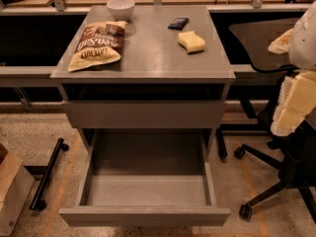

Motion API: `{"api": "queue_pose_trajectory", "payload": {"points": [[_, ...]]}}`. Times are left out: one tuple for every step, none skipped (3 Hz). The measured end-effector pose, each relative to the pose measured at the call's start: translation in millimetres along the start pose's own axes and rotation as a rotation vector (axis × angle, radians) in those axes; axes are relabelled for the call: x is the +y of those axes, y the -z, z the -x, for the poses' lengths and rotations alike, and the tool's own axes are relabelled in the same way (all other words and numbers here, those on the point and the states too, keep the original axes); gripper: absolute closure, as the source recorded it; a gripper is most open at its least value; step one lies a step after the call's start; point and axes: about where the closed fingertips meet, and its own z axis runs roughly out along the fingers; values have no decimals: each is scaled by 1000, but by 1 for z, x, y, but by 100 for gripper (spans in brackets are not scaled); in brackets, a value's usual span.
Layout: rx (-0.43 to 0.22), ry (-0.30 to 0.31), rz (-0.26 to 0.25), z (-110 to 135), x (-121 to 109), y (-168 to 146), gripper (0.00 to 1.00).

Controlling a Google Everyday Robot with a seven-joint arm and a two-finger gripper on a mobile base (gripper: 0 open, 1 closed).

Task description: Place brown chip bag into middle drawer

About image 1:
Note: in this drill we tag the brown chip bag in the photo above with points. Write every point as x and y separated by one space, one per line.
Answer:
100 43

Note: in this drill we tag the white ceramic bowl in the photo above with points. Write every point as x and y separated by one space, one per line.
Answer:
121 9

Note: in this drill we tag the open grey middle drawer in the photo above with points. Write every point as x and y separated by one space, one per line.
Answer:
142 177

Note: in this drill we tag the black office chair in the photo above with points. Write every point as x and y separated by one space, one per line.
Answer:
297 168

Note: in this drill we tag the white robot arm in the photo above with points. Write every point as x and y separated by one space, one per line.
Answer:
297 96

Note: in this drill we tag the dark blue snack packet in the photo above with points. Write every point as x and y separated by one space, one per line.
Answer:
178 24

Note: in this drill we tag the black wheeled stand base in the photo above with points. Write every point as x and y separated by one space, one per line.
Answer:
38 203

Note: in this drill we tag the grey drawer cabinet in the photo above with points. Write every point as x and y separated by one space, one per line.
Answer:
154 66

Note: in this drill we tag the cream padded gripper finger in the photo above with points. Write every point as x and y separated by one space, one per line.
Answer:
281 44

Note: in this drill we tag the brown cardboard box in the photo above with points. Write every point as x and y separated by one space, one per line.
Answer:
15 185

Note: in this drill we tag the yellow sponge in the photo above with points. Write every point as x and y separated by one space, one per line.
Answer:
191 41

